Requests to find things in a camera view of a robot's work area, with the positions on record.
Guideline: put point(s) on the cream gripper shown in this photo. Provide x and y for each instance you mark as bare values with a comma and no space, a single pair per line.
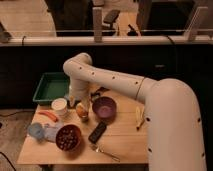
85,105

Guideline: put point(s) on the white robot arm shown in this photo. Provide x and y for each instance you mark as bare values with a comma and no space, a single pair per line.
175,134

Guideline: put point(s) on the small metal cup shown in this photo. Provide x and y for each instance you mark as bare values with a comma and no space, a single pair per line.
84,118

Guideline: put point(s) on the white paper cup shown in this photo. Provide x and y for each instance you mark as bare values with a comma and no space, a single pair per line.
59,106

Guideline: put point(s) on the purple bowl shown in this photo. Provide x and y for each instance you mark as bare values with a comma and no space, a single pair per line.
104,107

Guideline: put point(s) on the black remote control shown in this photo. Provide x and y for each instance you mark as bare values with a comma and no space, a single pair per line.
97,132

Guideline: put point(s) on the wooden table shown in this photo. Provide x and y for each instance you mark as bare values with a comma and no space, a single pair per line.
120,139

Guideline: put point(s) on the orange carrot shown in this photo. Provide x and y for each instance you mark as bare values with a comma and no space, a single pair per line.
49,115

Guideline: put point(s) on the green plastic tray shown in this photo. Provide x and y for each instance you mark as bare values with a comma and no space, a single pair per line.
51,86

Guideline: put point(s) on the red bowl with beans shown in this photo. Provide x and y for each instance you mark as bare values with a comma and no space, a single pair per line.
68,137

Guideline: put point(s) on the metal fork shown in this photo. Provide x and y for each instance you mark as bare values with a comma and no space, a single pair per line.
97,149

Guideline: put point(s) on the clear plastic bag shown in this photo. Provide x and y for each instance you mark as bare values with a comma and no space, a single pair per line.
51,131

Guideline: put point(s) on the yellow banana peel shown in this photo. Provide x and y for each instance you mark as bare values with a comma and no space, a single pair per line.
139,118

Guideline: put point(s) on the black office chair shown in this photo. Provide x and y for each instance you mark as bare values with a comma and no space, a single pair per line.
108,21

